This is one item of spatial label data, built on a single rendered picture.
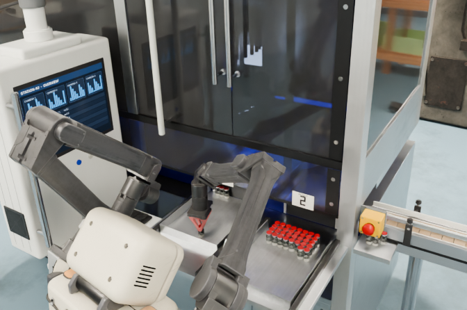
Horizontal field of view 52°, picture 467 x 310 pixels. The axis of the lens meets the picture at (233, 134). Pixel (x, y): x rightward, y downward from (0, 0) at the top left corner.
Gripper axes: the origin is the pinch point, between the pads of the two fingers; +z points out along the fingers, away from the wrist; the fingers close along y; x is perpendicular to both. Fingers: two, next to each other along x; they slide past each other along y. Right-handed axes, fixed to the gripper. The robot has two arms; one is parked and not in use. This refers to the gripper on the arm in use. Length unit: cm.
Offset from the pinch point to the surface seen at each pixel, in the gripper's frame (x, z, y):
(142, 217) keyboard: 30.9, 10.6, 12.4
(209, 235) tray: -2.7, 4.2, 1.7
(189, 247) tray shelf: 2.0, 4.6, -6.9
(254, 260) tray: -22.7, 3.6, -8.2
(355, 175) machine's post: -53, -27, 8
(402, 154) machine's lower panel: -73, 3, 87
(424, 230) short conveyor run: -79, -3, 18
